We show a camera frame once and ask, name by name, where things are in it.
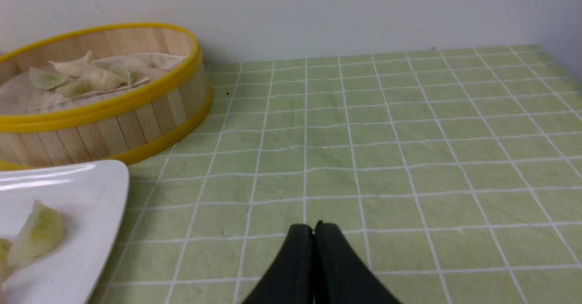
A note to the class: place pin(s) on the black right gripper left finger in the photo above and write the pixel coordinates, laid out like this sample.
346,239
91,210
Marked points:
287,279

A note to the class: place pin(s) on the white square plate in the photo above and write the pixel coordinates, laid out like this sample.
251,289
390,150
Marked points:
92,198

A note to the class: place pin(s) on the pale green dumpling on plate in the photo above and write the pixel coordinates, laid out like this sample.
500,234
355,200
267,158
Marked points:
43,232

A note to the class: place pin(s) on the dumpling in steamer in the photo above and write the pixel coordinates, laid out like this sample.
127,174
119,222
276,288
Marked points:
46,80
106,79
74,88
73,68

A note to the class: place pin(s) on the small green dumpling on plate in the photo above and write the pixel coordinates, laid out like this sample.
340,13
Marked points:
5,269

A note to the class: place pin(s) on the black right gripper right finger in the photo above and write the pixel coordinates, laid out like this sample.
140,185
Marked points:
340,276

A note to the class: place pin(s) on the green checked tablecloth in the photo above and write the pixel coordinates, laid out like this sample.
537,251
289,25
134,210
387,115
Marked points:
454,174

